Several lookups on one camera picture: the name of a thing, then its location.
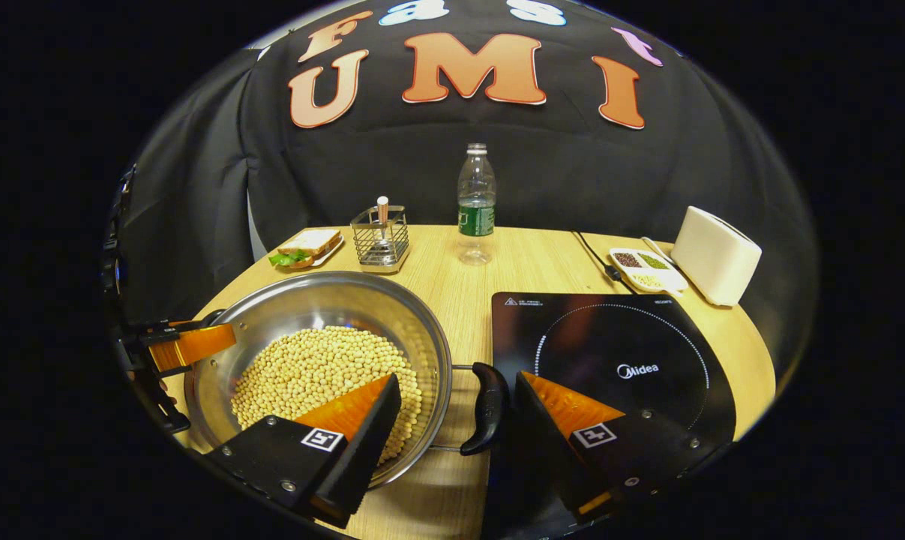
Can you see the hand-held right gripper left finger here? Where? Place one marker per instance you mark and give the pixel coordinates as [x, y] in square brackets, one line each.
[362, 454]

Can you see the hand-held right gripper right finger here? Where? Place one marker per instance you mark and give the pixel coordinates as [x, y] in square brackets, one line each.
[549, 450]

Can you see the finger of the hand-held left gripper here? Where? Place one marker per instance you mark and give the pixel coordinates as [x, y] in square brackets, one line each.
[163, 405]
[193, 346]

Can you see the pile of yellow soybeans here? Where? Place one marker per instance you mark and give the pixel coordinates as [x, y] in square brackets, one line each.
[310, 367]

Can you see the black induction cooktop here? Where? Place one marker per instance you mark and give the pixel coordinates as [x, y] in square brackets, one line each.
[617, 337]

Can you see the stainless steel pot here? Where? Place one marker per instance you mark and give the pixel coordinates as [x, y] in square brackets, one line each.
[325, 304]

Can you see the sandwich with lettuce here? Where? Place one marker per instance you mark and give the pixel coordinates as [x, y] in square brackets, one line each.
[310, 244]

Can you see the small white plate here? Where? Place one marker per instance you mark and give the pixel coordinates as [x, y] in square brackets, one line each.
[331, 253]

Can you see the white divided dish of beans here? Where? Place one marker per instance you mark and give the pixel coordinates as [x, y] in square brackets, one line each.
[647, 270]

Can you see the clear plastic water bottle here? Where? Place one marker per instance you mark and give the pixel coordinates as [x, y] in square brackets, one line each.
[476, 217]

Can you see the white toaster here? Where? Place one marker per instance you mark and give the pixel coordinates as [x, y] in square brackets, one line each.
[714, 255]

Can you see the black backdrop cloth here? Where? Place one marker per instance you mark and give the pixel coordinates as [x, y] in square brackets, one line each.
[557, 172]

